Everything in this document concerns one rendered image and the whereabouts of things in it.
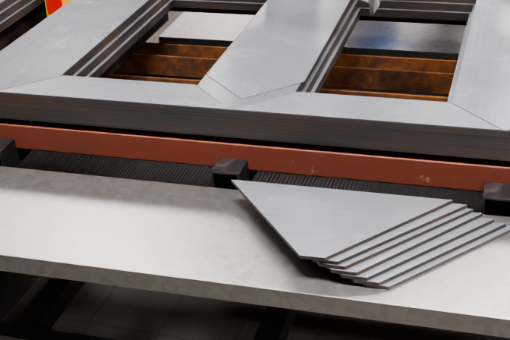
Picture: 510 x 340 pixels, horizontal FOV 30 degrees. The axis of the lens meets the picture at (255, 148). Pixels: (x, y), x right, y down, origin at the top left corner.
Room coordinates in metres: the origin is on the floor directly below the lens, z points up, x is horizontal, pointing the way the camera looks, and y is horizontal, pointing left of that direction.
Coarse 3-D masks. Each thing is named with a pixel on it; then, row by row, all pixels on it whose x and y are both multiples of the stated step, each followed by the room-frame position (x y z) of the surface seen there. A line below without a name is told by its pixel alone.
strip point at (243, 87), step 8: (216, 80) 1.57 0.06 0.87; (224, 80) 1.57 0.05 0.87; (232, 80) 1.56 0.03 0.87; (240, 80) 1.56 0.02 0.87; (248, 80) 1.56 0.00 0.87; (256, 80) 1.56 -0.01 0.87; (264, 80) 1.56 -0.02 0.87; (272, 80) 1.55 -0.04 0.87; (280, 80) 1.55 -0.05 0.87; (288, 80) 1.55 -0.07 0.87; (296, 80) 1.55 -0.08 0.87; (232, 88) 1.53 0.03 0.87; (240, 88) 1.53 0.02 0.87; (248, 88) 1.53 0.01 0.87; (256, 88) 1.53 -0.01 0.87; (264, 88) 1.52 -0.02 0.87; (272, 88) 1.52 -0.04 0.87; (280, 88) 1.52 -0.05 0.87; (240, 96) 1.49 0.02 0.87; (248, 96) 1.49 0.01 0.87
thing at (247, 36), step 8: (248, 32) 1.81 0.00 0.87; (256, 32) 1.81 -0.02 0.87; (264, 32) 1.80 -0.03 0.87; (272, 32) 1.80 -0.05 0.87; (280, 32) 1.80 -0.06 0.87; (288, 32) 1.80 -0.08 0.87; (296, 32) 1.79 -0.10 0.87; (304, 32) 1.79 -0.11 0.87; (240, 40) 1.76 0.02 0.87; (248, 40) 1.76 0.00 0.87; (256, 40) 1.76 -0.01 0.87; (264, 40) 1.76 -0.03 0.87; (272, 40) 1.75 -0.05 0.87; (280, 40) 1.75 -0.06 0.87; (288, 40) 1.75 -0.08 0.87; (296, 40) 1.75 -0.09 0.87; (304, 40) 1.75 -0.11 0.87; (312, 40) 1.74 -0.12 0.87; (320, 40) 1.74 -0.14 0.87
